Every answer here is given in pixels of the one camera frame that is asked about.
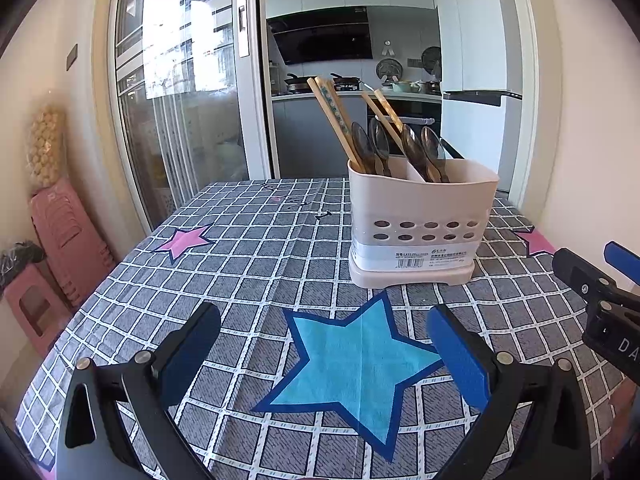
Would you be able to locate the grey kitchen base cabinet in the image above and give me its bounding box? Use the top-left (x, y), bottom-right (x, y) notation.
top-left (271, 95), bottom-right (371, 178)

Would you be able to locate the black range hood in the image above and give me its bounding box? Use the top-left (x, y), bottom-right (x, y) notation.
top-left (266, 6), bottom-right (375, 66)

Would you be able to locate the yellow patterned bamboo chopstick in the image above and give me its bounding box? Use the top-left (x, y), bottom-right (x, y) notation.
top-left (361, 92), bottom-right (407, 148)
top-left (374, 88), bottom-right (407, 133)

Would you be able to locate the grey checkered star tablecloth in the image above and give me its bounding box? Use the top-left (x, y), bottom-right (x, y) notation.
top-left (15, 177), bottom-right (626, 480)

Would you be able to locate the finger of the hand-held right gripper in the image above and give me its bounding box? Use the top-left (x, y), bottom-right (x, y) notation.
top-left (552, 247), bottom-right (640, 311)
top-left (603, 241), bottom-right (640, 281)

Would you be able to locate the black built-in oven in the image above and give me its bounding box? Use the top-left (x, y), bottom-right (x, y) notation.
top-left (367, 99), bottom-right (443, 161)

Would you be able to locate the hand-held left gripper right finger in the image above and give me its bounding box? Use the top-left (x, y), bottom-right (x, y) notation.
top-left (426, 303), bottom-right (593, 480)

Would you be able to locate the bag of yellow balls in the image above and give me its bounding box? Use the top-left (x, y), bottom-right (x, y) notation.
top-left (26, 102), bottom-right (68, 193)

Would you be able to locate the blue patterned bamboo chopstick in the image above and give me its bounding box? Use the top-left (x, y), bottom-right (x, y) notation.
top-left (319, 76), bottom-right (368, 173)
top-left (306, 78), bottom-right (363, 173)

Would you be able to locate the black plastic bag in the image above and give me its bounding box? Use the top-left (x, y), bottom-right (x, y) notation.
top-left (0, 241), bottom-right (47, 291)

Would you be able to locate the white refrigerator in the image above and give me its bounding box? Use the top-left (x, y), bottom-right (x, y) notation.
top-left (427, 0), bottom-right (523, 196)

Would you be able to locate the stack of pink stools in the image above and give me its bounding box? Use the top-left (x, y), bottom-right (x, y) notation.
top-left (30, 177), bottom-right (118, 308)

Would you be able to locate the person's right forearm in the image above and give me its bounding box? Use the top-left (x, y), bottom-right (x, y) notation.
top-left (607, 375), bottom-right (640, 480)

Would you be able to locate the black frying pan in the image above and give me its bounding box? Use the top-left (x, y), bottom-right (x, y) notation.
top-left (330, 72), bottom-right (373, 92)

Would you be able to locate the single pink plastic stool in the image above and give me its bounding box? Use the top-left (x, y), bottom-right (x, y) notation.
top-left (5, 265), bottom-right (71, 356)

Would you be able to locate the sliding glass door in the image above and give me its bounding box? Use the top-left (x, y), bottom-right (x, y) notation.
top-left (107, 0), bottom-right (281, 233)

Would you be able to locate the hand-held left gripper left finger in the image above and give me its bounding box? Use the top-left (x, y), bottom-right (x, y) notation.
top-left (54, 301), bottom-right (222, 480)

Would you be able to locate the beige plastic utensil holder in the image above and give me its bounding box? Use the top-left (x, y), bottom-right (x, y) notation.
top-left (347, 157), bottom-right (501, 289)

